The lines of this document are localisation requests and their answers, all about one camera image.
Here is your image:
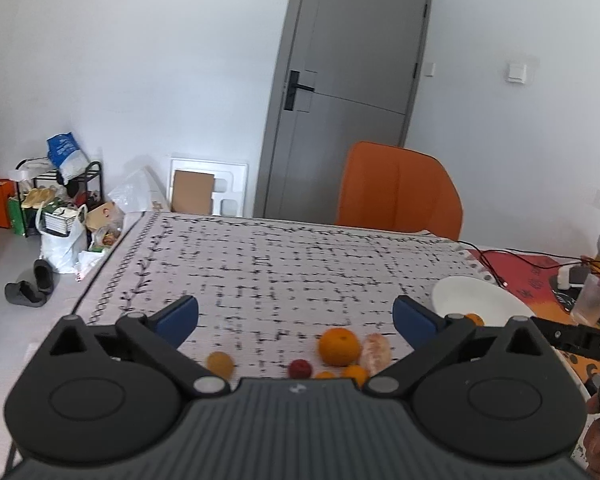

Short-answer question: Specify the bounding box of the white foam packaging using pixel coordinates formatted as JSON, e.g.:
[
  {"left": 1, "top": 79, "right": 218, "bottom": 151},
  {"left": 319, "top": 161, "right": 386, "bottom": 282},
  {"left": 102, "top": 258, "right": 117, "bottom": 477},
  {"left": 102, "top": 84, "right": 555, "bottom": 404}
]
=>
[{"left": 169, "top": 156, "right": 249, "bottom": 217}]

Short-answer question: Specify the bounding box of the white plate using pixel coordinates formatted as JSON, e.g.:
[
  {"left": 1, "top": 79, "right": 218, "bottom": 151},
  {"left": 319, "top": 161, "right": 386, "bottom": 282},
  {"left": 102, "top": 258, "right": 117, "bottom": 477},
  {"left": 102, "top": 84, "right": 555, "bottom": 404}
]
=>
[{"left": 431, "top": 276, "right": 538, "bottom": 332}]

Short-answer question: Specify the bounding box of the dark slipper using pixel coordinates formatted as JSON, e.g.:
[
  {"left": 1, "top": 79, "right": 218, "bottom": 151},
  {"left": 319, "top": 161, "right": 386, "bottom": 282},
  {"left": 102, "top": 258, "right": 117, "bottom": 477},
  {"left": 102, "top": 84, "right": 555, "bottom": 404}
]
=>
[
  {"left": 5, "top": 281, "right": 49, "bottom": 307},
  {"left": 32, "top": 259, "right": 56, "bottom": 294}
]

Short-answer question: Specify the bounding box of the blue white bag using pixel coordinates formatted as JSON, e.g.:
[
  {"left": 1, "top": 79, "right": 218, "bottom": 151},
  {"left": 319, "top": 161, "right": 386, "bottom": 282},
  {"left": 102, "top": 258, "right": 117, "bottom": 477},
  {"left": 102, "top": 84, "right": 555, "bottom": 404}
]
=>
[{"left": 46, "top": 132, "right": 91, "bottom": 184}]

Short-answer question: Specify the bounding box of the orange red printed mat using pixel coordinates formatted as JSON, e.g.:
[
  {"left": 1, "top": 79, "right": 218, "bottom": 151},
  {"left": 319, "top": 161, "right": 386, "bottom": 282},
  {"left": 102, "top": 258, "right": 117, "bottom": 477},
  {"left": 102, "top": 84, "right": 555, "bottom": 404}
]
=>
[{"left": 467, "top": 249, "right": 600, "bottom": 396}]

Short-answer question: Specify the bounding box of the green box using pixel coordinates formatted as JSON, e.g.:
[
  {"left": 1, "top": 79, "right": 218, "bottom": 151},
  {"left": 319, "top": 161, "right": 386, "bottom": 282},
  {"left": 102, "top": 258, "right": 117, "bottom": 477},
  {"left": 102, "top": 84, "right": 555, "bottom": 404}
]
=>
[{"left": 7, "top": 196, "right": 31, "bottom": 236}]

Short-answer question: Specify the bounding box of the orange chair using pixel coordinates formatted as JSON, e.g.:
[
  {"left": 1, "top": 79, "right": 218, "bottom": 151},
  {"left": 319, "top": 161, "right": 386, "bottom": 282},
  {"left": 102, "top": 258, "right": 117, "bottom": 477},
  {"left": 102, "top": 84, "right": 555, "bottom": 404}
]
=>
[{"left": 336, "top": 141, "right": 464, "bottom": 241}]

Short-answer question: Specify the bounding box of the large orange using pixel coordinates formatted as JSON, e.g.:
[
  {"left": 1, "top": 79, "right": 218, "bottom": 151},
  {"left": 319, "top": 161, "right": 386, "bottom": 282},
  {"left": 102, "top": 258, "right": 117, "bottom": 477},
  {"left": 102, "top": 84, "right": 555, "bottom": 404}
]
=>
[{"left": 318, "top": 327, "right": 361, "bottom": 367}]

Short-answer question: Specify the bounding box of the grey door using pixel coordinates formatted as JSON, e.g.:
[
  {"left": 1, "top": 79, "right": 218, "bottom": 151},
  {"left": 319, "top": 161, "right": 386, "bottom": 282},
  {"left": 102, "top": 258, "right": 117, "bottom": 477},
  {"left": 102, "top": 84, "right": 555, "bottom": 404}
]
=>
[{"left": 252, "top": 0, "right": 435, "bottom": 233}]

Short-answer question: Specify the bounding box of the black door handle lock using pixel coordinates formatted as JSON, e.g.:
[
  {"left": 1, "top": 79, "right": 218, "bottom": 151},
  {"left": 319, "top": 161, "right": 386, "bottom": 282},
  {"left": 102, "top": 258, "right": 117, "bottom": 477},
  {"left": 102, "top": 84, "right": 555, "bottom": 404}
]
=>
[{"left": 282, "top": 71, "right": 315, "bottom": 111}]

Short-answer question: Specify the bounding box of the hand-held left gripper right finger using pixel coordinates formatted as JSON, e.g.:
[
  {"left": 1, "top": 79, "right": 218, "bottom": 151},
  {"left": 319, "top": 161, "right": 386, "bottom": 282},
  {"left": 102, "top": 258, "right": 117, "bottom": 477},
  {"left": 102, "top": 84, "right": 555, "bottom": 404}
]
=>
[{"left": 362, "top": 295, "right": 556, "bottom": 396}]

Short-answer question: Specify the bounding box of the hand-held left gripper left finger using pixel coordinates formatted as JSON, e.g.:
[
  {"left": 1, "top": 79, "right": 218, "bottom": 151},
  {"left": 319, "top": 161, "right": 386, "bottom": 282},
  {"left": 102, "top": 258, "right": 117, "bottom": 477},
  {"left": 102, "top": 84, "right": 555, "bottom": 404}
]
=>
[{"left": 42, "top": 295, "right": 231, "bottom": 396}]

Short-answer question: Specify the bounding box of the yellow round fruit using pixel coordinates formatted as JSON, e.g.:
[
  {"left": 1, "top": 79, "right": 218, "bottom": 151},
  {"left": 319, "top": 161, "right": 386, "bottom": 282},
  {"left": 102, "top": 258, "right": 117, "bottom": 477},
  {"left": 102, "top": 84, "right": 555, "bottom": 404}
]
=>
[{"left": 206, "top": 351, "right": 234, "bottom": 379}]

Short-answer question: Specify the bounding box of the brown cardboard box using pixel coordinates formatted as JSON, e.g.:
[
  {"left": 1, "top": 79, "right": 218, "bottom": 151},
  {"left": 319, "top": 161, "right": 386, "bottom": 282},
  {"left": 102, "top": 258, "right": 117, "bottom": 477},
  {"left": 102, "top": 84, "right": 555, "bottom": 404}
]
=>
[{"left": 84, "top": 201, "right": 126, "bottom": 233}]

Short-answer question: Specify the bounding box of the white plastic bag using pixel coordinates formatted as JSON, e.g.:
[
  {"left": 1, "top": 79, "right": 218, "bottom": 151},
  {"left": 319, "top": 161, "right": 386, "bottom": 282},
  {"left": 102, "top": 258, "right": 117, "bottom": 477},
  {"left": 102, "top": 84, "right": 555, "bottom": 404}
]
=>
[{"left": 35, "top": 203, "right": 89, "bottom": 274}]

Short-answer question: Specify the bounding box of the ribbed clear glass cup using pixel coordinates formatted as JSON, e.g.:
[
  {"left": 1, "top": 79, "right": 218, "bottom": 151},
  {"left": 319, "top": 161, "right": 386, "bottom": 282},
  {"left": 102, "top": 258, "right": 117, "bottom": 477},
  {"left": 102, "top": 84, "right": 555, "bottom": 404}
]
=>
[{"left": 570, "top": 274, "right": 600, "bottom": 329}]

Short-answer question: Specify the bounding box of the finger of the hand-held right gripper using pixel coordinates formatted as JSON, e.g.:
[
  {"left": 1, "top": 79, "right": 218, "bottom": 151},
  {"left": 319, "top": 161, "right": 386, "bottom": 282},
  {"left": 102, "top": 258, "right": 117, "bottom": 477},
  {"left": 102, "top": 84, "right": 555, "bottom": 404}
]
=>
[{"left": 530, "top": 315, "right": 593, "bottom": 363}]

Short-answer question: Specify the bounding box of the black cable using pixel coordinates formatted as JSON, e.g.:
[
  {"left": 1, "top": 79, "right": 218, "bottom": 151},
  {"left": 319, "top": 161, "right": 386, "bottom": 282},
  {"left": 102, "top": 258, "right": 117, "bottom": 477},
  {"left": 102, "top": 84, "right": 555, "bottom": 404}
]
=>
[{"left": 452, "top": 240, "right": 600, "bottom": 291}]

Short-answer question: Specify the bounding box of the beige slippers pair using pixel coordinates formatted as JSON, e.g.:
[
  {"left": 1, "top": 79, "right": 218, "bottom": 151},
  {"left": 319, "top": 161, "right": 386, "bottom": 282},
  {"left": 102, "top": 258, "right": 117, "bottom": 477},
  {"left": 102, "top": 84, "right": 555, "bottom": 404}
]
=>
[{"left": 21, "top": 187, "right": 57, "bottom": 209}]

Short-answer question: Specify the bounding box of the small peeled pomelo segment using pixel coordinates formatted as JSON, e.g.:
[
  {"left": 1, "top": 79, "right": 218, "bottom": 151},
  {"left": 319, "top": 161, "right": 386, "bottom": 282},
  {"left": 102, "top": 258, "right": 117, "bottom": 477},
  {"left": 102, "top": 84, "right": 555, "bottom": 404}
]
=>
[{"left": 358, "top": 333, "right": 393, "bottom": 377}]

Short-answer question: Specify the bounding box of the black shoe rack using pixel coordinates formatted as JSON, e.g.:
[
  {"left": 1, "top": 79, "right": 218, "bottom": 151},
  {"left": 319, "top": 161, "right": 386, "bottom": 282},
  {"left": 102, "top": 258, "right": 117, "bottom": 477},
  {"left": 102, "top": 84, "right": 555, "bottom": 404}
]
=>
[{"left": 15, "top": 160, "right": 103, "bottom": 238}]

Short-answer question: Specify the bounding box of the brown cardboard sheet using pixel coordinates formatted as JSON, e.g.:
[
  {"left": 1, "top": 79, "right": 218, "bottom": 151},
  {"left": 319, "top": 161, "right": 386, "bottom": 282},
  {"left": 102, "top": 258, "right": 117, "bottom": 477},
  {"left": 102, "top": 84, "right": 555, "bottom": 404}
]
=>
[{"left": 172, "top": 170, "right": 216, "bottom": 215}]

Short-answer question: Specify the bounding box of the clear plastic bag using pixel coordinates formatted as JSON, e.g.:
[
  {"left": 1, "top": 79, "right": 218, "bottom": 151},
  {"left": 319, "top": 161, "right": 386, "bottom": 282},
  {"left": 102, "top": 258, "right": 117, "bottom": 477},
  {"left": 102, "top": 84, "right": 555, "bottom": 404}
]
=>
[{"left": 108, "top": 166, "right": 169, "bottom": 216}]

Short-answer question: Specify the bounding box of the black patterned white tablecloth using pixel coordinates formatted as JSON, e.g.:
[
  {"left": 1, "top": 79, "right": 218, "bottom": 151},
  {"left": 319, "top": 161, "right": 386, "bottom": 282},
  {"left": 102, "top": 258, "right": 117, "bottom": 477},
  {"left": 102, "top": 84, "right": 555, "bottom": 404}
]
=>
[{"left": 72, "top": 210, "right": 501, "bottom": 397}]

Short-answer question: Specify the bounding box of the white charger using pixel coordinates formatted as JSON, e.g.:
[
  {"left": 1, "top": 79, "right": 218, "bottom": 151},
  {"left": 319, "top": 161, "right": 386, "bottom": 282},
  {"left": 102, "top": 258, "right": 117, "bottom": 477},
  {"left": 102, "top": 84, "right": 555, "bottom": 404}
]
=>
[{"left": 555, "top": 265, "right": 589, "bottom": 290}]

